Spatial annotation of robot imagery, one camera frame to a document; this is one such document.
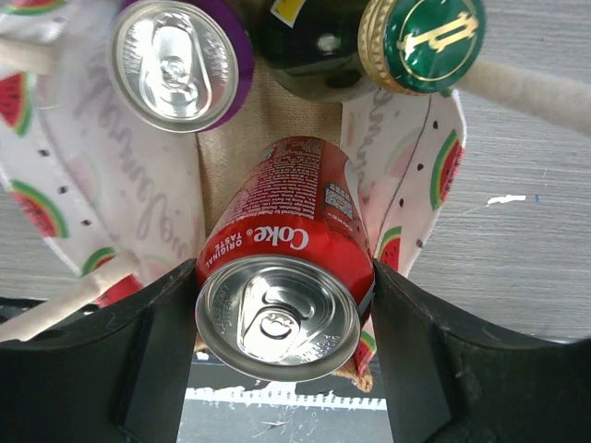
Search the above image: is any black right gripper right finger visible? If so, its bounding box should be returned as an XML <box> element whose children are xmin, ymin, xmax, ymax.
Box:
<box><xmin>372</xmin><ymin>264</ymin><xmax>590</xmax><ymax>442</ymax></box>

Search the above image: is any green glass bottle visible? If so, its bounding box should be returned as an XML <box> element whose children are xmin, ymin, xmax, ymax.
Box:
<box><xmin>256</xmin><ymin>0</ymin><xmax>487</xmax><ymax>102</ymax></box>

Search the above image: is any purple Fanta can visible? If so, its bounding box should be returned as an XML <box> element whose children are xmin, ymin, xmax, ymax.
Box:
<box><xmin>106</xmin><ymin>1</ymin><xmax>255</xmax><ymax>134</ymax></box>

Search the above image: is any watermelon print canvas bag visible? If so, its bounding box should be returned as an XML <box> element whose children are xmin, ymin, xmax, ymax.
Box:
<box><xmin>0</xmin><ymin>0</ymin><xmax>591</xmax><ymax>393</ymax></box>

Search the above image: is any red cola can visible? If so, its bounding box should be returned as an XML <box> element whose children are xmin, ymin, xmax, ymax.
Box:
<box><xmin>195</xmin><ymin>136</ymin><xmax>375</xmax><ymax>382</ymax></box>

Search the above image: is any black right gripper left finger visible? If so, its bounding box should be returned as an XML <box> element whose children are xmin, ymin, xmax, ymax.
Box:
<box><xmin>1</xmin><ymin>260</ymin><xmax>199</xmax><ymax>442</ymax></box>

